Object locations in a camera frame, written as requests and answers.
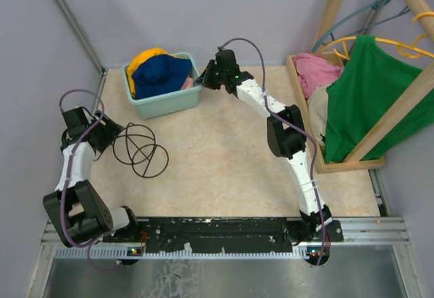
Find pink cloth in bin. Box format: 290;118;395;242
181;77;195;90

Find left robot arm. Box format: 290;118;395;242
43;107;141;248

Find white toothed cable strip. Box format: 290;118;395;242
54;244;321;261

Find black wire hat stand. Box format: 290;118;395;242
112;122;170;179

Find wooden clothes rack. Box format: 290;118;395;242
288;0;433;173

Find blue bucket hat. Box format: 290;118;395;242
132;54;193;100

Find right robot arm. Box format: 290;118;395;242
196;48;333;242

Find green tank top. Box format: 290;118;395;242
323;35;422;163

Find grey-blue clothes hanger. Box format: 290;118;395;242
311;0;410;52

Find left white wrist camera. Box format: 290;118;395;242
87;110;102;125

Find yellow clothes hanger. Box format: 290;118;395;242
311;7;433;60

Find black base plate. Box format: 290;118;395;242
101;215;344;254

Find yellow bucket hat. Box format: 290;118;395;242
126;48;173;99

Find teal plastic bin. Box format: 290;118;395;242
121;52;201;119

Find pink garment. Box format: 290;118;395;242
292;53;344;99

